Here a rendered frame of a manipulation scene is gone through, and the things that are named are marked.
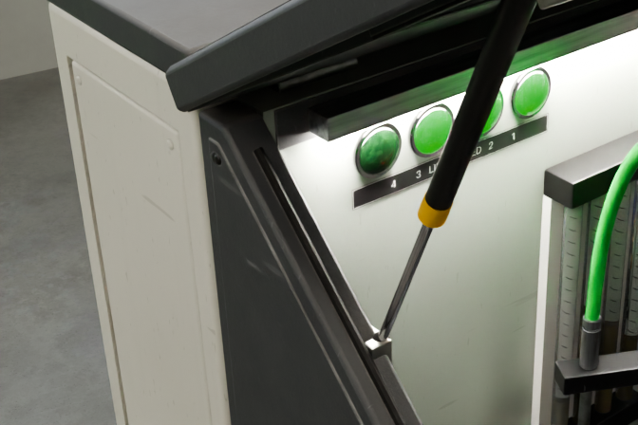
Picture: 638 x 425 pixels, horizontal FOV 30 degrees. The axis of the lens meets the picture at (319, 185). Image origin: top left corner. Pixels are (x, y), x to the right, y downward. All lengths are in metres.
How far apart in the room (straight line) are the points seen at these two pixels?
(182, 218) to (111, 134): 0.13
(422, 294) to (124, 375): 0.37
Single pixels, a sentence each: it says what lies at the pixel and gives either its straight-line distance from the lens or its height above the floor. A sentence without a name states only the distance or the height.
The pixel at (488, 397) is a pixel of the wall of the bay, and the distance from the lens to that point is 1.29.
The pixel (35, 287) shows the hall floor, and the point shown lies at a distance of 3.49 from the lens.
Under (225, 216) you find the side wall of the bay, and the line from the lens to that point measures 0.96.
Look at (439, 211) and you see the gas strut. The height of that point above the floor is 1.47.
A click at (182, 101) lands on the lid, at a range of 0.92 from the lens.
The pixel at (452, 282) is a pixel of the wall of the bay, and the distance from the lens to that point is 1.16.
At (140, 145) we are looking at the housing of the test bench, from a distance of 1.07.
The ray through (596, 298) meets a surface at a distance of 1.18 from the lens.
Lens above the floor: 1.85
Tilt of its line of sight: 29 degrees down
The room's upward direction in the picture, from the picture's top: 3 degrees counter-clockwise
